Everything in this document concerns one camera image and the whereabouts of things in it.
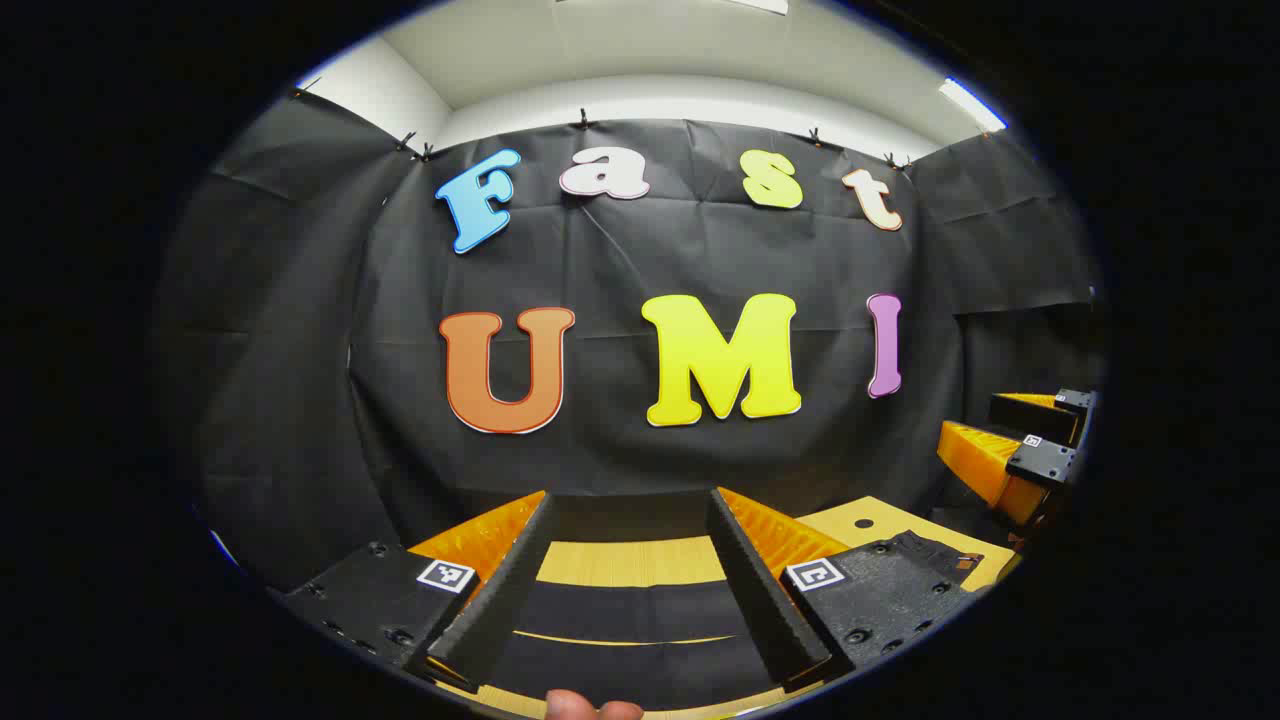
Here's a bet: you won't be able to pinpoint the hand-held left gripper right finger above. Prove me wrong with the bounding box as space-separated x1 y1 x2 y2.
705 486 979 694

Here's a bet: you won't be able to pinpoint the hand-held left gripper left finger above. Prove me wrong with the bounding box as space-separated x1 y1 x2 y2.
280 488 558 691

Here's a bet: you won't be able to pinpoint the dark blue jeans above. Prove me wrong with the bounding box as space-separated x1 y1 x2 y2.
478 530 991 713

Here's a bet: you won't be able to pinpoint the black backdrop cloth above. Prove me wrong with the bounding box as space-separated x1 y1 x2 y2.
150 88 1106 591

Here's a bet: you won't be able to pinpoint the row of black cloth clips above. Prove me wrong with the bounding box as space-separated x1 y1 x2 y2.
290 78 913 171

